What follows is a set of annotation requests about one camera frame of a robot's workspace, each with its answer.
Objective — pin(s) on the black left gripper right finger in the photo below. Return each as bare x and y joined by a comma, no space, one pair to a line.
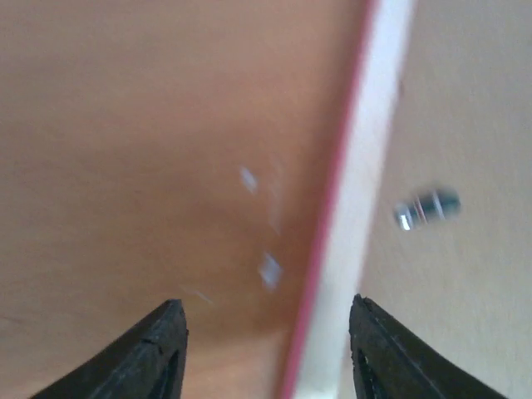
390,361

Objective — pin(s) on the metal frame retaining clip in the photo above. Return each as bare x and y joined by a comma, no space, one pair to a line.
432,205

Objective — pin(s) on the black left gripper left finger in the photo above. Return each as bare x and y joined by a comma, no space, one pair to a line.
147,361

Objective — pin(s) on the pink picture frame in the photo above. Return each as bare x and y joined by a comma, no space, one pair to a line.
443,100

